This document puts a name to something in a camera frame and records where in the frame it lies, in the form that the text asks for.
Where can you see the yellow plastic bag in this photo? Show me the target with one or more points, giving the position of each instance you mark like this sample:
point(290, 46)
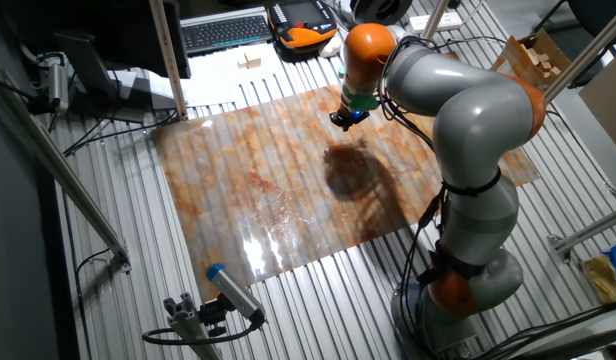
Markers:
point(605, 280)

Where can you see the pale upright frame post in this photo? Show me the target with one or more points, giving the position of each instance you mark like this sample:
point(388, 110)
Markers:
point(168, 60)

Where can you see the medium wooden block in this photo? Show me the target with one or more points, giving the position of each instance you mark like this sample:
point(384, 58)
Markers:
point(242, 64)

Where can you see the white power strip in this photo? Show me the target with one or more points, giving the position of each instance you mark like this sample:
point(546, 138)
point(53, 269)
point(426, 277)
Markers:
point(450, 20)

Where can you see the wooden block in box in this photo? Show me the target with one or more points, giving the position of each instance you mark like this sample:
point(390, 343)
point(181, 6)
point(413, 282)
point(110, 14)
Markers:
point(532, 56)
point(544, 57)
point(555, 70)

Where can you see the orange black teach pendant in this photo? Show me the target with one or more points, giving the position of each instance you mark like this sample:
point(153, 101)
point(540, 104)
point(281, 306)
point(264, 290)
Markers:
point(303, 35)

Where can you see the large wooden block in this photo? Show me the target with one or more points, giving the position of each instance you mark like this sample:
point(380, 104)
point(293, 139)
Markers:
point(253, 61)

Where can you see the orange marble pattern mat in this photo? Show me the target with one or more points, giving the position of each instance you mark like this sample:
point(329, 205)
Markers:
point(238, 200)

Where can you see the black round drum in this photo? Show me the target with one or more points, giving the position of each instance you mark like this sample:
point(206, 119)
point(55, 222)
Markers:
point(383, 10)

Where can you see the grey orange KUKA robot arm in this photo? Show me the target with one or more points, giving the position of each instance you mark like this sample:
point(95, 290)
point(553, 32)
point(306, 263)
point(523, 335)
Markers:
point(478, 125)

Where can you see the silver camera with blue cap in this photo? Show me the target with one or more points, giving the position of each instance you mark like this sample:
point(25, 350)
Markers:
point(233, 292)

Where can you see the black computer keyboard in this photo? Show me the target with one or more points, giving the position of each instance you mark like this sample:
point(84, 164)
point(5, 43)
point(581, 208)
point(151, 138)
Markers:
point(223, 32)

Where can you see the white paper sheet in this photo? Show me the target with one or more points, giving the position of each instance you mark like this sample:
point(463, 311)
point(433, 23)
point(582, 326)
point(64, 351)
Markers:
point(223, 80)

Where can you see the short aluminium profile beam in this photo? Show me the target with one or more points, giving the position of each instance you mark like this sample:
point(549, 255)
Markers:
point(593, 227)

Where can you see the beige flat board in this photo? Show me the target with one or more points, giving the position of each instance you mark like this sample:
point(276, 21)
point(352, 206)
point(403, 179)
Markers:
point(608, 100)

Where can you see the black flat bar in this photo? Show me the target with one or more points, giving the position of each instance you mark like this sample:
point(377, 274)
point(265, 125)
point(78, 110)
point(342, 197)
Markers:
point(568, 345)

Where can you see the long grey aluminium frame bar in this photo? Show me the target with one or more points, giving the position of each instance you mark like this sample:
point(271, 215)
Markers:
point(53, 165)

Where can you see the black computer monitor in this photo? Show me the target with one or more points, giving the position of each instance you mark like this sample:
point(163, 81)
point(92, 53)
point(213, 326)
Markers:
point(113, 30)

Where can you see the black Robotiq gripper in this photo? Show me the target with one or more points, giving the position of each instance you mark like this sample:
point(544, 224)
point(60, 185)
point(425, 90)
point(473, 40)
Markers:
point(349, 117)

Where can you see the grey aluminium camera stand profile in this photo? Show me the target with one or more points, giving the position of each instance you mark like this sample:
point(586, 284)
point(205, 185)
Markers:
point(188, 325)

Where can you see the upright aluminium profile post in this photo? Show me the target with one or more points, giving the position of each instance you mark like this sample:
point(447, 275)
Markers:
point(434, 20)

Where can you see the slanted aluminium profile beam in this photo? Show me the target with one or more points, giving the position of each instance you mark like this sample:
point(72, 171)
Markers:
point(588, 50)

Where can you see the silver camera with black mount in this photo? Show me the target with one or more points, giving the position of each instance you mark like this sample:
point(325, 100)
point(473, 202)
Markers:
point(58, 87)

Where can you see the black office chair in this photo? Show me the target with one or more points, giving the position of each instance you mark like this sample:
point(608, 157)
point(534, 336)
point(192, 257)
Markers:
point(598, 12)

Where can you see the brown cardboard box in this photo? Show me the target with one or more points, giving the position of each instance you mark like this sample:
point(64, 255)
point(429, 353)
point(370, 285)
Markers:
point(513, 52)

